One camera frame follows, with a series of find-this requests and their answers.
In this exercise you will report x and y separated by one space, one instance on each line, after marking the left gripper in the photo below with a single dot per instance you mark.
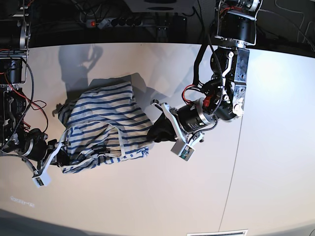
186 123

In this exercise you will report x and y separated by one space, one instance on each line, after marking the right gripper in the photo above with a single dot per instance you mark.
40 154

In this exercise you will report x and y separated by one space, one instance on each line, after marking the blue white striped T-shirt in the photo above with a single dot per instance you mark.
103 126

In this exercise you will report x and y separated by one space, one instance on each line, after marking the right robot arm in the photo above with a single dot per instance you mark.
17 138

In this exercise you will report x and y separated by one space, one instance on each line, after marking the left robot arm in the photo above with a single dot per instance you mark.
219 75

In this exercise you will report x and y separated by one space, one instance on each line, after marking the white power strip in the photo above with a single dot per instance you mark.
107 22

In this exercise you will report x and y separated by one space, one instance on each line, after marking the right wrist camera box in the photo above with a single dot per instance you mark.
41 180

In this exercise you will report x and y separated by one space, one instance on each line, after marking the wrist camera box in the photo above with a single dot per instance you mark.
41 180
182 150

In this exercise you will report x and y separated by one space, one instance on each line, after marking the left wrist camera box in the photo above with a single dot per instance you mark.
182 150

